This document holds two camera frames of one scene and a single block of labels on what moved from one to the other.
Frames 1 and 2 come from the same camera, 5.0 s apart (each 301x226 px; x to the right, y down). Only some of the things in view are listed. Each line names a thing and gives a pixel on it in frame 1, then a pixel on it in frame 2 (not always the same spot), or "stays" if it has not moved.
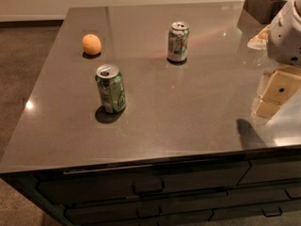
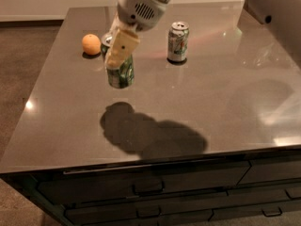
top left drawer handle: x=149 y=191 stays
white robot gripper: x=284 y=40 to x=137 y=11
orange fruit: x=91 y=44 stays
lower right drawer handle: x=273 y=215 stays
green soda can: x=111 y=87 to x=119 y=77
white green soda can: x=178 y=41 stays
